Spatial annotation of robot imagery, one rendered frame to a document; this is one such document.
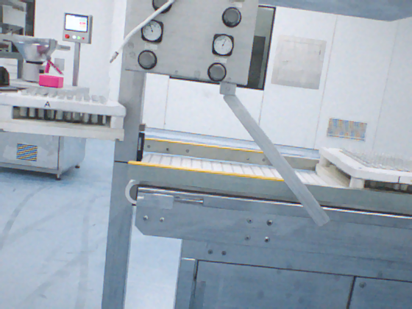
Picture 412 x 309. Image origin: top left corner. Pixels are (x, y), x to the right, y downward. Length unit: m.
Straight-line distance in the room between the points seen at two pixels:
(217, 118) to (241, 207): 5.29
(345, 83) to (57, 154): 4.19
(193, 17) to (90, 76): 5.66
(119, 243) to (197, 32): 0.65
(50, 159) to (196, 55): 2.94
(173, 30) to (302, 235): 0.47
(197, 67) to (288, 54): 5.36
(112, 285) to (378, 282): 0.69
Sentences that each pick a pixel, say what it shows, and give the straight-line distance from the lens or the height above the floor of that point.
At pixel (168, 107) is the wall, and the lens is 6.14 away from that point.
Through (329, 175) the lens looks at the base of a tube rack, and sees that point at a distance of 1.02.
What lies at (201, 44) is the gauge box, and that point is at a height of 1.10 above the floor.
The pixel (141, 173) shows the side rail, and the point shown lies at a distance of 0.81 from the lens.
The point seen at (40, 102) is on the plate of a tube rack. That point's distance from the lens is 0.87.
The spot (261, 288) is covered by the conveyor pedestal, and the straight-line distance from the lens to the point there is 0.97.
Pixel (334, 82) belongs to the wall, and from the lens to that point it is 6.24.
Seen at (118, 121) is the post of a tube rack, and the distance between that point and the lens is 0.88.
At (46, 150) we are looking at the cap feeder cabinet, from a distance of 3.60.
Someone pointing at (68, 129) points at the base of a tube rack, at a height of 0.91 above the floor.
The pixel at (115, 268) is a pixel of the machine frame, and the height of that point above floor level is 0.49.
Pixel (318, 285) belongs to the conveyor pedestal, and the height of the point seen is 0.63.
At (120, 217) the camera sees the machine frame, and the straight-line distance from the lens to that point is 1.15.
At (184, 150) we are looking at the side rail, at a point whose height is 0.85.
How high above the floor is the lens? 1.06
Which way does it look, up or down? 11 degrees down
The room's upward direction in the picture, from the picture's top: 7 degrees clockwise
